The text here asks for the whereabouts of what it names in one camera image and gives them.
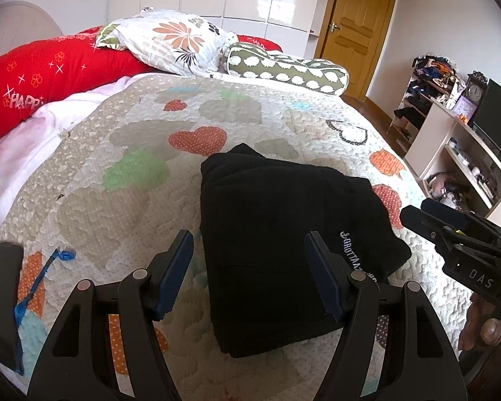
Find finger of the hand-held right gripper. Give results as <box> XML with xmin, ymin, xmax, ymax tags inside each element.
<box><xmin>399</xmin><ymin>205</ymin><xmax>458</xmax><ymax>256</ymax></box>
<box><xmin>420</xmin><ymin>197</ymin><xmax>472</xmax><ymax>232</ymax></box>

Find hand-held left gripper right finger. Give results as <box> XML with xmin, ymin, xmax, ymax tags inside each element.
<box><xmin>303</xmin><ymin>231</ymin><xmax>468</xmax><ymax>401</ymax></box>

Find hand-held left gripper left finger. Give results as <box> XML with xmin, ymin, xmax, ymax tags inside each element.
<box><xmin>25</xmin><ymin>230</ymin><xmax>195</xmax><ymax>401</ymax></box>

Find black pants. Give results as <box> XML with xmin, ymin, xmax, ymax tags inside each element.
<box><xmin>199</xmin><ymin>143</ymin><xmax>413</xmax><ymax>359</ymax></box>

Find person's right hand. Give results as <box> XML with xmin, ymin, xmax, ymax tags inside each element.
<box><xmin>458</xmin><ymin>294</ymin><xmax>501</xmax><ymax>352</ymax></box>

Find white media cabinet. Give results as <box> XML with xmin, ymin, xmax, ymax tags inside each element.
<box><xmin>403</xmin><ymin>101</ymin><xmax>501</xmax><ymax>235</ymax></box>

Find quilted heart-print bedspread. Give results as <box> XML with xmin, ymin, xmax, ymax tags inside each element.
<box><xmin>0</xmin><ymin>73</ymin><xmax>481</xmax><ymax>401</ymax></box>

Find black flat screen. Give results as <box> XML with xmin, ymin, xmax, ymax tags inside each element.
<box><xmin>471</xmin><ymin>79</ymin><xmax>501</xmax><ymax>165</ymax></box>

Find cluttered open shelf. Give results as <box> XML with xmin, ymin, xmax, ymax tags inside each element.
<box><xmin>386</xmin><ymin>53</ymin><xmax>461</xmax><ymax>153</ymax></box>

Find dark ornate table clock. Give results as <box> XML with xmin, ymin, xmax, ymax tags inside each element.
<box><xmin>465</xmin><ymin>71</ymin><xmax>490</xmax><ymax>106</ymax></box>

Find black rectangular pad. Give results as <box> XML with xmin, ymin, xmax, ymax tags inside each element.
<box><xmin>0</xmin><ymin>241</ymin><xmax>25</xmax><ymax>373</ymax></box>

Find white fleece blanket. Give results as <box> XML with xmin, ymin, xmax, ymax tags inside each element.
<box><xmin>0</xmin><ymin>77</ymin><xmax>130</xmax><ymax>241</ymax></box>

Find wooden door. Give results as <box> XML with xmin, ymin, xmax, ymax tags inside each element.
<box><xmin>316</xmin><ymin>0</ymin><xmax>399</xmax><ymax>102</ymax></box>

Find green dotted bolster pillow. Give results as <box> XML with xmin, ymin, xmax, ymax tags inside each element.
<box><xmin>224</xmin><ymin>43</ymin><xmax>350</xmax><ymax>98</ymax></box>

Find red printed pillow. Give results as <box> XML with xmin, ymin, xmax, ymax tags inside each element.
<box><xmin>235</xmin><ymin>34</ymin><xmax>283</xmax><ymax>53</ymax></box>
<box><xmin>0</xmin><ymin>25</ymin><xmax>156</xmax><ymax>148</ymax></box>

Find floral white pillow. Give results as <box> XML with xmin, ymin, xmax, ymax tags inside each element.
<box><xmin>95</xmin><ymin>7</ymin><xmax>238</xmax><ymax>77</ymax></box>

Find white bed headboard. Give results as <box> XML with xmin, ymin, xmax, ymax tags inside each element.
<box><xmin>0</xmin><ymin>1</ymin><xmax>64</xmax><ymax>68</ymax></box>

